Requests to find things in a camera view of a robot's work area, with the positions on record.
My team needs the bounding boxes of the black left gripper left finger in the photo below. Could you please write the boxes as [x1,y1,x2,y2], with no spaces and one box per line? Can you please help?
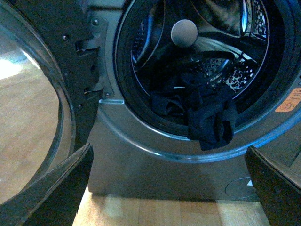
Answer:
[0,144,94,226]

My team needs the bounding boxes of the grey front-load washing machine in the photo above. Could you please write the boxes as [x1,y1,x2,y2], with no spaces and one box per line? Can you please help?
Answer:
[87,0,301,200]

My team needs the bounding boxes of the orange warning sticker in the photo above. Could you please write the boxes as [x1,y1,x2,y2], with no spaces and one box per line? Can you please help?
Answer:
[275,88,301,113]

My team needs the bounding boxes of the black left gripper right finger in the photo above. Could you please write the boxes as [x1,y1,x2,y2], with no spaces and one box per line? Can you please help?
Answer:
[245,146,301,226]

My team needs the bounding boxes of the dark navy garment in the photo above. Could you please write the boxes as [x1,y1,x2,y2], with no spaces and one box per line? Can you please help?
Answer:
[150,73,238,151]

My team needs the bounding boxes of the washing machine glass door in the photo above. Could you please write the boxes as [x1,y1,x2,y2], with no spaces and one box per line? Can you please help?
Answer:
[0,0,99,204]

